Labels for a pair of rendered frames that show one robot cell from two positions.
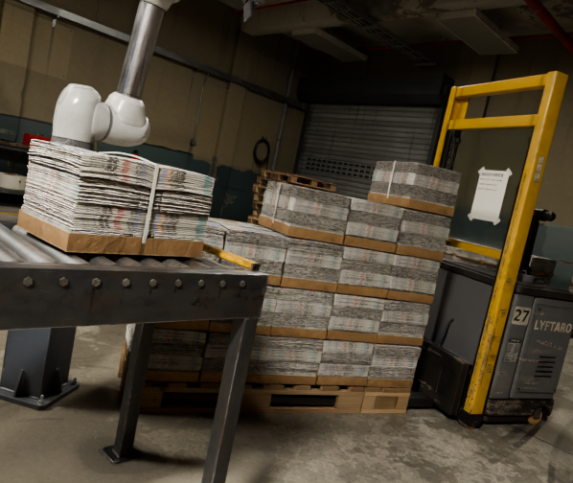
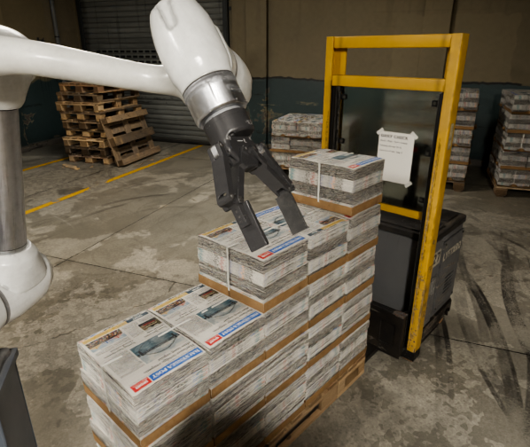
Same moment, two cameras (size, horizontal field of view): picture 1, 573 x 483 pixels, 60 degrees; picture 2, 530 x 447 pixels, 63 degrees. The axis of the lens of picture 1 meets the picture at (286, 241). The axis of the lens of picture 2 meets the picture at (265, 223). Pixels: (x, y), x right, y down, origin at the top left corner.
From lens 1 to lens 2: 1.28 m
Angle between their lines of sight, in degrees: 28
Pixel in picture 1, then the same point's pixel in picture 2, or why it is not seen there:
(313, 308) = (295, 355)
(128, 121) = (28, 286)
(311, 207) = (278, 271)
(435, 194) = (368, 190)
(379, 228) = (333, 250)
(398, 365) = (355, 344)
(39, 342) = not seen: outside the picture
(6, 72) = not seen: outside the picture
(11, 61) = not seen: outside the picture
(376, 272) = (334, 288)
